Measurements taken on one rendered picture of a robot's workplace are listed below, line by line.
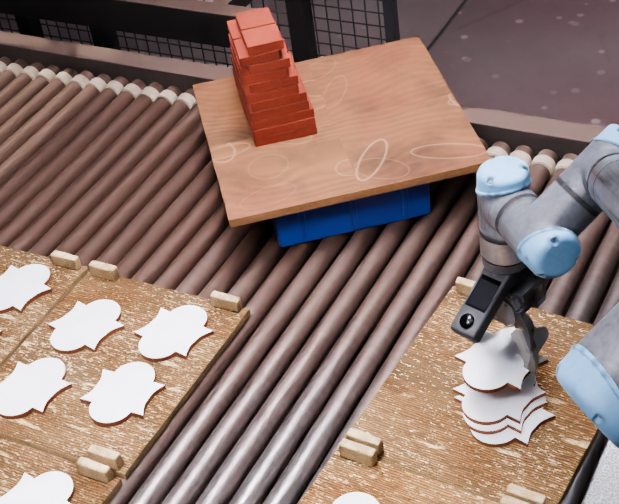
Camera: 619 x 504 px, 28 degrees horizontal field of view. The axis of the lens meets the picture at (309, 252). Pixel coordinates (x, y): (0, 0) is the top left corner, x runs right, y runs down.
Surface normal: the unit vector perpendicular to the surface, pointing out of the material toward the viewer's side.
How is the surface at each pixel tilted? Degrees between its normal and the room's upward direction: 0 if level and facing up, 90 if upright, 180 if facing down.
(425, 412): 0
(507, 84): 0
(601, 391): 51
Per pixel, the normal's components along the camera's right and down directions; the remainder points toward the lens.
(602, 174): -0.80, -0.53
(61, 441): -0.12, -0.77
